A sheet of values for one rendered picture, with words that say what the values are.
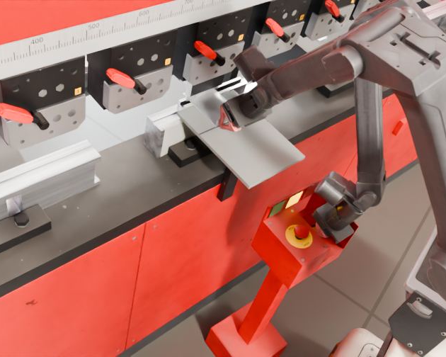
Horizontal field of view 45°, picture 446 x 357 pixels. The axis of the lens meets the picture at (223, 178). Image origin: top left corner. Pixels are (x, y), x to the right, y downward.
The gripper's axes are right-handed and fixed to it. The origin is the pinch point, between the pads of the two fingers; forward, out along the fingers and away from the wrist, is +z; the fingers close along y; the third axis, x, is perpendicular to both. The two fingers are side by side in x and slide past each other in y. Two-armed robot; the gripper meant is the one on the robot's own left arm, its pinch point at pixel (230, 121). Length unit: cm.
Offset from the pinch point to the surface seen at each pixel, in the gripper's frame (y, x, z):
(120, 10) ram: 28.1, -20.9, -25.6
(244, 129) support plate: -2.1, 3.2, -0.5
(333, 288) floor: -63, 71, 77
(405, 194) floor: -136, 57, 85
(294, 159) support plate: -6.3, 14.9, -6.5
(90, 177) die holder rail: 32.3, -2.5, 12.1
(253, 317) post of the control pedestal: -10, 55, 54
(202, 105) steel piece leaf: 2.2, -6.8, 4.5
